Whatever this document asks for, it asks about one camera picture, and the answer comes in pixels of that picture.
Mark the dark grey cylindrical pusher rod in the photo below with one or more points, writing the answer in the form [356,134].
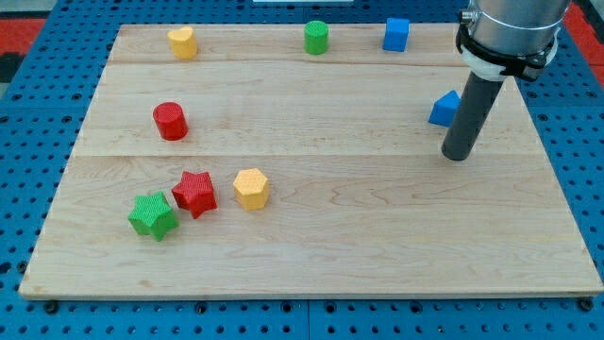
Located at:
[477,99]

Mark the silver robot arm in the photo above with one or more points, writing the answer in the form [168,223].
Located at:
[498,39]

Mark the yellow hexagon block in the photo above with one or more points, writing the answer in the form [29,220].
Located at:
[252,189]

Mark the blue triangular block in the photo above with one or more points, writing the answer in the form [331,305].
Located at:
[444,109]

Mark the blue cube block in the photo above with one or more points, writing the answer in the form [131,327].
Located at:
[396,34]

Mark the green cylinder block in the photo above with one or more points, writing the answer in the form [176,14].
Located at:
[316,37]

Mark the light wooden board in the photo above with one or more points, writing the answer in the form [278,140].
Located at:
[362,204]

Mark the red star block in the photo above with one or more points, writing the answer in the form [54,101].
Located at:
[195,193]

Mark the yellow heart block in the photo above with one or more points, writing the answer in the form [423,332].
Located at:
[183,42]

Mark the red cylinder block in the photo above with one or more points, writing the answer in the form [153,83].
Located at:
[170,121]

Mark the green star block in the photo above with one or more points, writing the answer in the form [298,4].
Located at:
[152,215]

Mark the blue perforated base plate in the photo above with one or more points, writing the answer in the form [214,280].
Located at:
[60,49]

